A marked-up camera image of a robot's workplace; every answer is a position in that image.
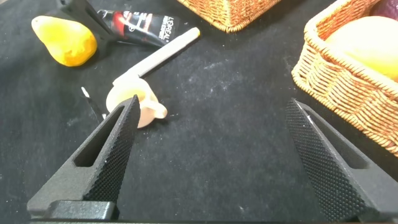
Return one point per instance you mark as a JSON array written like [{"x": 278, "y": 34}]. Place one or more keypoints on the small cream cup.
[{"x": 130, "y": 90}]

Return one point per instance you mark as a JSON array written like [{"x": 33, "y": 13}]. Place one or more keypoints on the yellow pear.
[{"x": 65, "y": 40}]

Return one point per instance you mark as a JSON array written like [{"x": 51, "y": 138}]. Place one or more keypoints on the white marker pen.
[{"x": 161, "y": 54}]

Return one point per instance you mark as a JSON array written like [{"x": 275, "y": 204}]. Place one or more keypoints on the black cosmetic tube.
[{"x": 140, "y": 28}]

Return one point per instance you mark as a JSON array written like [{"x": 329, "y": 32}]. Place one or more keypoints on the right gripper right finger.
[{"x": 329, "y": 174}]

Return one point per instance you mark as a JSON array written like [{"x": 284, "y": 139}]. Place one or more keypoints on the purple eggplant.
[{"x": 387, "y": 7}]

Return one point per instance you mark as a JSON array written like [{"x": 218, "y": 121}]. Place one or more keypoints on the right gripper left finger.
[{"x": 105, "y": 174}]

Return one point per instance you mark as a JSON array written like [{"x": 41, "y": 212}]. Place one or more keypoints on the white tape strip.
[{"x": 84, "y": 91}]

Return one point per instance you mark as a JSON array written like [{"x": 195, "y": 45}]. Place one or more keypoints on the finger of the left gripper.
[{"x": 81, "y": 12}]

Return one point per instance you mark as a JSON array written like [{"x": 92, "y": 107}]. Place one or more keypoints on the orange fruit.
[{"x": 370, "y": 43}]

